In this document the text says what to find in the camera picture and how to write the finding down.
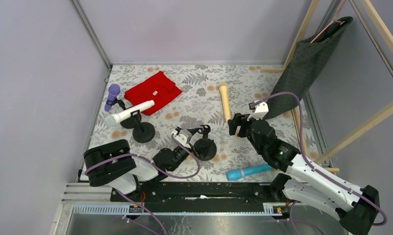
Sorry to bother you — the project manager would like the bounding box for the floral table mat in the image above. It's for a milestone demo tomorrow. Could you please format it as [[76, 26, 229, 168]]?
[[79, 64, 320, 183]]

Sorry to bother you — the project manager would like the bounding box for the pink clothes hanger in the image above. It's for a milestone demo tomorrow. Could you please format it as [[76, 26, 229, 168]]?
[[310, 0, 346, 44]]

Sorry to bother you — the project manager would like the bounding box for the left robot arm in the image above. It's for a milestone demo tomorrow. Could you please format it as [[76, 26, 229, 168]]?
[[83, 125, 216, 195]]

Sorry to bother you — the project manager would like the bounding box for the cream yellow microphone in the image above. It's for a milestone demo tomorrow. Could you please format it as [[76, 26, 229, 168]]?
[[219, 82, 231, 122]]

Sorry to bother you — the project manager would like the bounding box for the dark grey hanging cloth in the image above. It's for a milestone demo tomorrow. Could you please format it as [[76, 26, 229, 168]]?
[[271, 16, 354, 100]]

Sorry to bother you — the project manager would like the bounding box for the purple microphone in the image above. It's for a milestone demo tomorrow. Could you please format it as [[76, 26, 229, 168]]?
[[104, 84, 121, 112]]

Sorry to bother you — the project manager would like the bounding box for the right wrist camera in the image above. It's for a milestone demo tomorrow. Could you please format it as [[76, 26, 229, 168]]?
[[247, 101, 269, 120]]

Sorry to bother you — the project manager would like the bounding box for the wooden frame rack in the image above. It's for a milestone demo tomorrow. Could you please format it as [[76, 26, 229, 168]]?
[[260, 0, 393, 164]]

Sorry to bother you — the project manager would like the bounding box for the teal blue microphone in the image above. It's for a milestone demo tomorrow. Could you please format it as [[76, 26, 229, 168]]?
[[225, 164, 273, 181]]

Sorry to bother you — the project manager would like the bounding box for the white microphone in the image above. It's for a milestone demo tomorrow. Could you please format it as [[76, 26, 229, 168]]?
[[104, 100, 155, 127]]

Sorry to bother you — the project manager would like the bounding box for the red folded cloth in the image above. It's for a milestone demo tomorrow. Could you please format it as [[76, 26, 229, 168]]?
[[124, 71, 182, 116]]

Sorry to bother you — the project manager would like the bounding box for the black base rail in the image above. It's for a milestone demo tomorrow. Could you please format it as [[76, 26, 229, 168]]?
[[127, 182, 287, 213]]

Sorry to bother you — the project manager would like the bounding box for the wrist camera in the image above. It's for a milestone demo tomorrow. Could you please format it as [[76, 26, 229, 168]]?
[[171, 128, 193, 148], [247, 101, 269, 120]]

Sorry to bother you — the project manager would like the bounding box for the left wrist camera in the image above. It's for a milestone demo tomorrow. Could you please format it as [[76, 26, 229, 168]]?
[[171, 128, 193, 148]]

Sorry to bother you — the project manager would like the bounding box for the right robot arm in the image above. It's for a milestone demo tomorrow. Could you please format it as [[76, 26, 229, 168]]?
[[227, 113, 380, 235]]

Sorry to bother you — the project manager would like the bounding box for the black mic stand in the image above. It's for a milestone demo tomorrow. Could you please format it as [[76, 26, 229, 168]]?
[[104, 98, 139, 129], [131, 110, 155, 143], [194, 125, 217, 161]]

